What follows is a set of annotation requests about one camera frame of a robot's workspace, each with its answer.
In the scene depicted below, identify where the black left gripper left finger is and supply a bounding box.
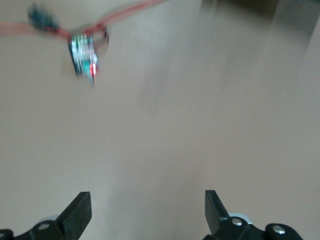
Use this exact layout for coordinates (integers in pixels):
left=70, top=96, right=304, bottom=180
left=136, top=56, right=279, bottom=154
left=0, top=191, right=92, bottom=240

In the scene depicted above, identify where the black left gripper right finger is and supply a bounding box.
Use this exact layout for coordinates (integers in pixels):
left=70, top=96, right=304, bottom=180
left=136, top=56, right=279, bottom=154
left=203, top=189, right=303, bottom=240

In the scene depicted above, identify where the small motor controller board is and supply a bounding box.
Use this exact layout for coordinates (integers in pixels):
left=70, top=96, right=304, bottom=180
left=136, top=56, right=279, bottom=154
left=67, top=33, right=101, bottom=86

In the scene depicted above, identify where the black inline wire connector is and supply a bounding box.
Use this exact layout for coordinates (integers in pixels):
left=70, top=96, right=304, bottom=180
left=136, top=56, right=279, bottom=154
left=27, top=3, right=60, bottom=31

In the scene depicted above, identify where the red black wire pair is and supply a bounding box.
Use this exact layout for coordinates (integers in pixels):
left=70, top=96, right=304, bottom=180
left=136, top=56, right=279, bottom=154
left=0, top=0, right=166, bottom=48

